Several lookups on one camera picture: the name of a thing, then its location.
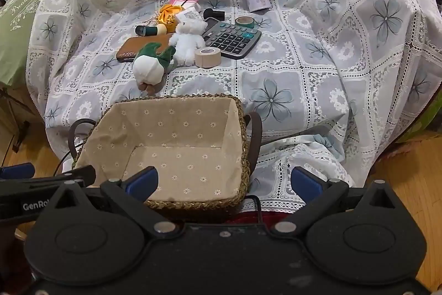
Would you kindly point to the teal bottle with cream cap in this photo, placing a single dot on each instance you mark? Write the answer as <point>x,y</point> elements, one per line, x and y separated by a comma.
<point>146,30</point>

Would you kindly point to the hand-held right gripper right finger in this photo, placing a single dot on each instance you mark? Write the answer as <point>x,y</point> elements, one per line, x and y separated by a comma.
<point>305,182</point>

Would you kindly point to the green brown tape roll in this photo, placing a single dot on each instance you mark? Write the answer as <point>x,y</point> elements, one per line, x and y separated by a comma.
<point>245,26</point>

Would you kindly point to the white green radish plush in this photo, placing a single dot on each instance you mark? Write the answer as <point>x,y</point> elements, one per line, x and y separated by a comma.
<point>148,68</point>

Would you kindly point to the floral lace tablecloth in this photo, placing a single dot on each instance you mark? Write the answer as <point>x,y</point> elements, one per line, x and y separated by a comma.
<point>293,73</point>

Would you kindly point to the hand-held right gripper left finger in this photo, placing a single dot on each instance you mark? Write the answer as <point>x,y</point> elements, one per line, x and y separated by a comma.
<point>141,182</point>

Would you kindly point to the woven basket with floral lining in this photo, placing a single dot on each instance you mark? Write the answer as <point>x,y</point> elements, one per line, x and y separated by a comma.
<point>179,150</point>

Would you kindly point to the beige tape roll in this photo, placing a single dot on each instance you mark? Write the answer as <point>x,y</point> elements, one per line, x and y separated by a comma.
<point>207,60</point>

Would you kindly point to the white teddy bear plush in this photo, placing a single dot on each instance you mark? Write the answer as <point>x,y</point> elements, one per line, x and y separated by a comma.
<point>186,42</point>

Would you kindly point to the grey calculator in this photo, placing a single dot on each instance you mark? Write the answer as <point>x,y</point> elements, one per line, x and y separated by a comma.
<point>234,39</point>

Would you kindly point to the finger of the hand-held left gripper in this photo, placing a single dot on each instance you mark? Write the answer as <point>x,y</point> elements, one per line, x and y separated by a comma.
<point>17,171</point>
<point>51,179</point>

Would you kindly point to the person's red fleece clothing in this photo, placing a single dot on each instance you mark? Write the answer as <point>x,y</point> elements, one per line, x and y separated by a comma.
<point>241,219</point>

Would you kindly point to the brown leather wallet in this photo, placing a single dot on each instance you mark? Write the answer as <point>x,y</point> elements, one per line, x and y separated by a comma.
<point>138,46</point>

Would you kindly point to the white tissue pack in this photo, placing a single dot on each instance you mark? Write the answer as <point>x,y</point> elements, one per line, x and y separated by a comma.
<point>189,15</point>

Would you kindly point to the small black cylinder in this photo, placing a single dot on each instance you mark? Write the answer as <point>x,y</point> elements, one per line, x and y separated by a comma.
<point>212,13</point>

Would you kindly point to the pink-edged white cloth bundle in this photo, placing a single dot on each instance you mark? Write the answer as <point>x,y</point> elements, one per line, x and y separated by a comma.
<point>179,0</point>

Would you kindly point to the orange satin pouch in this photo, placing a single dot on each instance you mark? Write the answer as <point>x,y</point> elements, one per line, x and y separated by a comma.
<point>169,16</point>

